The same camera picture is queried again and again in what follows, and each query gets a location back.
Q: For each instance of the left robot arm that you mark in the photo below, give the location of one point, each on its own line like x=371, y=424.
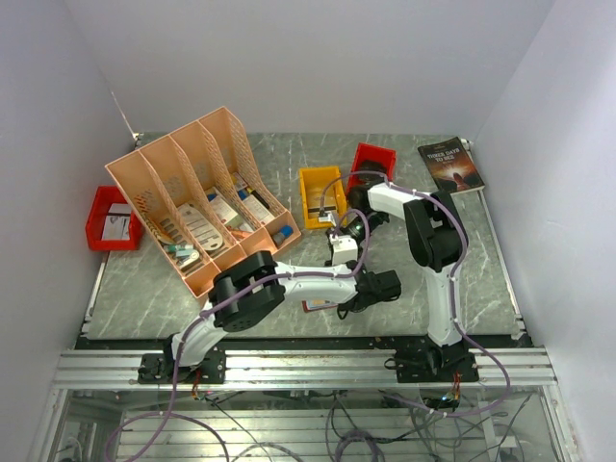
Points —
x=248, y=292

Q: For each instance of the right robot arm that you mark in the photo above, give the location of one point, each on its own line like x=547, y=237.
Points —
x=438, y=243

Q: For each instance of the red bin with cards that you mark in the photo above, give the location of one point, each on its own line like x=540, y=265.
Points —
x=369, y=157

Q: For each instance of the aluminium mounting rail frame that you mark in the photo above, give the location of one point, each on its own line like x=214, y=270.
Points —
x=354, y=363

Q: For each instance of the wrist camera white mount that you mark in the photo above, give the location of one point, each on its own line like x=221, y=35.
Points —
x=343, y=249
x=328, y=218

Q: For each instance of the white cards in left bin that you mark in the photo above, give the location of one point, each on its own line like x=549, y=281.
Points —
x=117, y=223

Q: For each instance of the black credit card stack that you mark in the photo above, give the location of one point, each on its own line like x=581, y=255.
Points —
x=371, y=165

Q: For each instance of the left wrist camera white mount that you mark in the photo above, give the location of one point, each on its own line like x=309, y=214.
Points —
x=343, y=249

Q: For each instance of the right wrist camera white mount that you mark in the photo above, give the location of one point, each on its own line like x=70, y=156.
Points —
x=328, y=218

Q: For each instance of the blue capped tube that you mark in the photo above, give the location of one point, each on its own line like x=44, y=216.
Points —
x=282, y=235

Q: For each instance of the red card holder wallet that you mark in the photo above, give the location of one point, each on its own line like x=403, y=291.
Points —
x=310, y=306

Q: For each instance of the pink file organizer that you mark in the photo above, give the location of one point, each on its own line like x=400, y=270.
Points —
x=200, y=185

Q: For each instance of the yellow plastic bin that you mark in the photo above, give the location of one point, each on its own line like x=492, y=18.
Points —
x=321, y=184

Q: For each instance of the dark paperback book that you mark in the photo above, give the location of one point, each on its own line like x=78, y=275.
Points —
x=451, y=166

